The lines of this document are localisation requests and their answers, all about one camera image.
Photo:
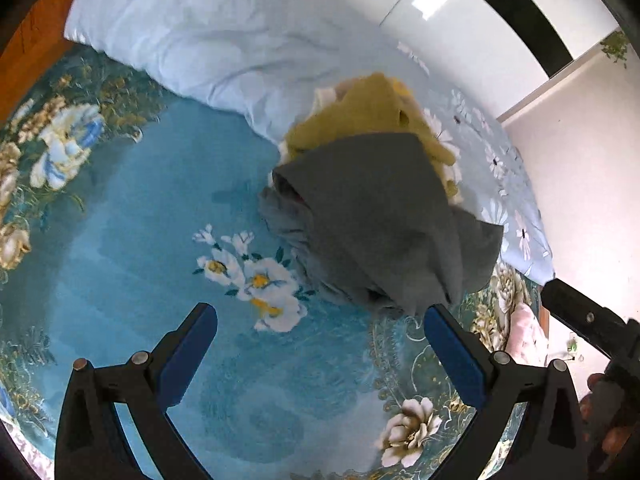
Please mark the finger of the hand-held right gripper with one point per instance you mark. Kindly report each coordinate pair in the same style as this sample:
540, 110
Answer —
585, 317

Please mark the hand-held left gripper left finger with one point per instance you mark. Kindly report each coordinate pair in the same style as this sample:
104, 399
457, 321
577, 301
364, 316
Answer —
190, 350

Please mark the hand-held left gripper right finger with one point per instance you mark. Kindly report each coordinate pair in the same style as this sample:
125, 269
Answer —
455, 355

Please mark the dark grey sweatpants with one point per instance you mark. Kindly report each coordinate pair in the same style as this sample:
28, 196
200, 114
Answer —
380, 210

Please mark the person's right hand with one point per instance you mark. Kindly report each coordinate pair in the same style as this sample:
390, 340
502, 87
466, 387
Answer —
592, 410

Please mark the pink cloth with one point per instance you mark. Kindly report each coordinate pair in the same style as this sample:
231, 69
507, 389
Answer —
527, 332

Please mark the teal floral blanket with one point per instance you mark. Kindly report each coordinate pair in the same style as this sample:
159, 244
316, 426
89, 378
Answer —
150, 210

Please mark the mustard yellow garment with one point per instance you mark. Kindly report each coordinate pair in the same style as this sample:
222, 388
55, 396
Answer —
360, 110

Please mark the cream garment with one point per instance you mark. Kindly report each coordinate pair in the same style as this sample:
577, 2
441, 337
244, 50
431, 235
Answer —
325, 97

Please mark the light blue floral duvet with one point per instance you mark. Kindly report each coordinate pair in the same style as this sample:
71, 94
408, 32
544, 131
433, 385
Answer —
225, 35

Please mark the glossy white wardrobe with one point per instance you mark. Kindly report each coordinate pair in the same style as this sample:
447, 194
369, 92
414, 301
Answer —
450, 10

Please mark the wooden headboard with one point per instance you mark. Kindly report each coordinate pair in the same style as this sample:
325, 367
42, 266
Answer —
35, 35

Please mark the green plant wall sticker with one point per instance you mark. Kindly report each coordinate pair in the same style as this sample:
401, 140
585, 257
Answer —
615, 47

